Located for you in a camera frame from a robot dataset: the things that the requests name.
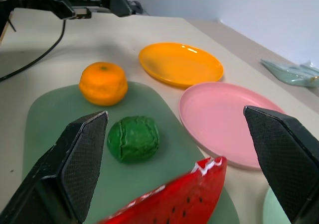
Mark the pale green plastic bag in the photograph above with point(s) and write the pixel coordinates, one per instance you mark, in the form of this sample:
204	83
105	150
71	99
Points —
291	73

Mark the pale green plate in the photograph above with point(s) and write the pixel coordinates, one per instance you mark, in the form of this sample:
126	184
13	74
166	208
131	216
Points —
272	209

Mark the red watermelon slice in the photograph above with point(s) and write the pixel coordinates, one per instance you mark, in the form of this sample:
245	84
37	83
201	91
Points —
179	199

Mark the orange toy tangerine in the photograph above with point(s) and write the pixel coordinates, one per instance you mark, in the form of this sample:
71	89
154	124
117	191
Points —
103	84

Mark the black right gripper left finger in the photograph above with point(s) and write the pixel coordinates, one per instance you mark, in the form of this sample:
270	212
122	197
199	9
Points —
74	164

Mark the pink plate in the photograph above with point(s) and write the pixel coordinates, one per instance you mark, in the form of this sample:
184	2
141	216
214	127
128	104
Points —
214	119

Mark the orange plate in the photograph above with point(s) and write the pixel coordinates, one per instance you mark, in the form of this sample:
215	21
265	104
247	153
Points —
180	63

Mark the green toy cabbage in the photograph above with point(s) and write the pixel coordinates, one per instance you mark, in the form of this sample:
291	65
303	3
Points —
133	139

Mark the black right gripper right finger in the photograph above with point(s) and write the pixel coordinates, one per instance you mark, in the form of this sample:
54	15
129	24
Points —
286	159

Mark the green rounded mat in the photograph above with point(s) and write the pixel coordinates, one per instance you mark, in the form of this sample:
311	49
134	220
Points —
54	109

